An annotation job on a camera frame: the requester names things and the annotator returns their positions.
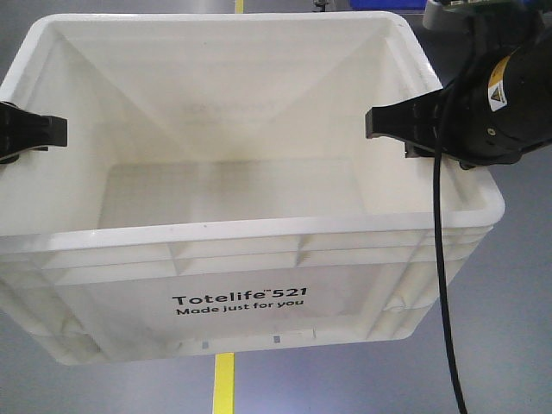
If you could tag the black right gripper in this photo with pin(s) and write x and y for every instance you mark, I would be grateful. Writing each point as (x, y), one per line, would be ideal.
(501, 111)

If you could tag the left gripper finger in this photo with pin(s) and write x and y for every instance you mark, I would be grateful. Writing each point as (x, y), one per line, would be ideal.
(22, 130)
(15, 157)

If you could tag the white plastic Totelife crate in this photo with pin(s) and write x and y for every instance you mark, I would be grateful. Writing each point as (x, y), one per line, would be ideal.
(217, 192)

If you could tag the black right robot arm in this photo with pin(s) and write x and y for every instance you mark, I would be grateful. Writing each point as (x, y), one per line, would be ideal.
(497, 25)

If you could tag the blue plastic bin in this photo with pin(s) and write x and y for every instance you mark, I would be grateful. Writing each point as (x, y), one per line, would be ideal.
(387, 4)

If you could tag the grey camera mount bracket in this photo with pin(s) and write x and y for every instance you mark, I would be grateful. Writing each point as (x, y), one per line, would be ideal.
(447, 16)

